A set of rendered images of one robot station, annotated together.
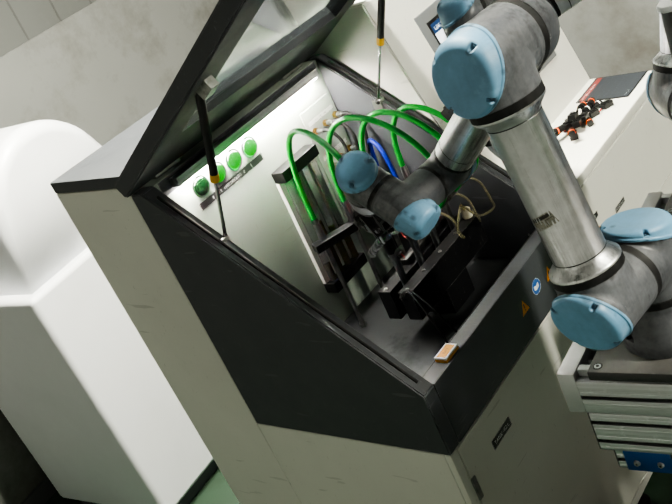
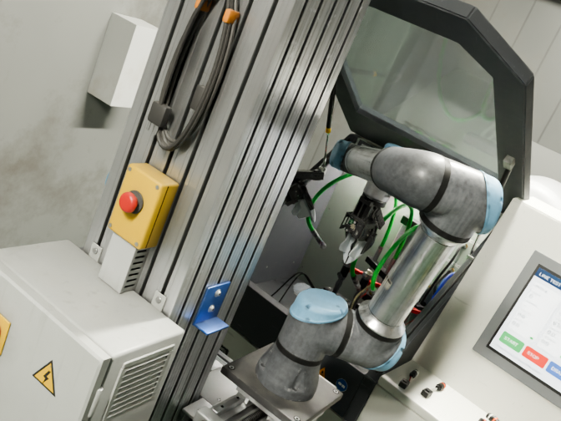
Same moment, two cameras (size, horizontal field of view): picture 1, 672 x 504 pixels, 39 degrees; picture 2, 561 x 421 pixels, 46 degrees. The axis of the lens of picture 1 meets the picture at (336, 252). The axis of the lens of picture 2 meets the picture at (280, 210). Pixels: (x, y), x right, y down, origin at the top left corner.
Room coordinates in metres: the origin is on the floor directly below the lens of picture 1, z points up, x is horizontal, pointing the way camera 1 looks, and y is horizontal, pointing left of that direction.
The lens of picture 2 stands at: (1.13, -2.05, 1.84)
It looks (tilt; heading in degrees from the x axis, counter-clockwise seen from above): 17 degrees down; 74
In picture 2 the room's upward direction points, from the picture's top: 23 degrees clockwise
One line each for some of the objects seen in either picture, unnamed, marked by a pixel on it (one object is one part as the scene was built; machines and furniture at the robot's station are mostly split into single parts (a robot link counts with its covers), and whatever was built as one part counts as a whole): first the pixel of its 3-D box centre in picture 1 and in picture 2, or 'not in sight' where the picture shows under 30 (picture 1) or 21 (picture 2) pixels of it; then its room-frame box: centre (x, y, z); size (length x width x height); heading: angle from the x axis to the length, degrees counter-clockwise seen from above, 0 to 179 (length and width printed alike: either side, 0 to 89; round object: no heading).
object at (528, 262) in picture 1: (505, 321); (280, 334); (1.82, -0.28, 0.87); 0.62 x 0.04 x 0.16; 133
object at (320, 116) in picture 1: (341, 155); (450, 269); (2.35, -0.12, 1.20); 0.13 x 0.03 x 0.31; 133
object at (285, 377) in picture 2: not in sight; (293, 362); (1.68, -0.79, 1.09); 0.15 x 0.15 x 0.10
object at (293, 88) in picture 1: (249, 123); not in sight; (2.19, 0.06, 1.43); 0.54 x 0.03 x 0.02; 133
